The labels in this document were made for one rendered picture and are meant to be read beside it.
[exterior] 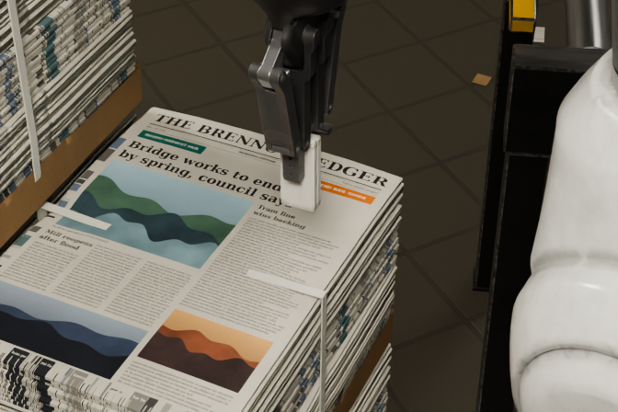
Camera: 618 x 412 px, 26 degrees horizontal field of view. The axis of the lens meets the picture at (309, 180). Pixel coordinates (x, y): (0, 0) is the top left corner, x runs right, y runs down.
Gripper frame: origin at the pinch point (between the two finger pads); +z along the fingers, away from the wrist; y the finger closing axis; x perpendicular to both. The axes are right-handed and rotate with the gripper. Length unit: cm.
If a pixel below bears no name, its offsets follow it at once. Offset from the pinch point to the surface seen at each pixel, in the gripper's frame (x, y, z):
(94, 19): -26.5, -11.5, -1.0
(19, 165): -26.3, 2.5, 6.2
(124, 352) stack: -9.9, 13.1, 12.9
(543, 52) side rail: 7, -50, 16
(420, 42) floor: -47, -165, 96
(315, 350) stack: 1.3, -0.3, 20.4
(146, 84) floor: -95, -125, 96
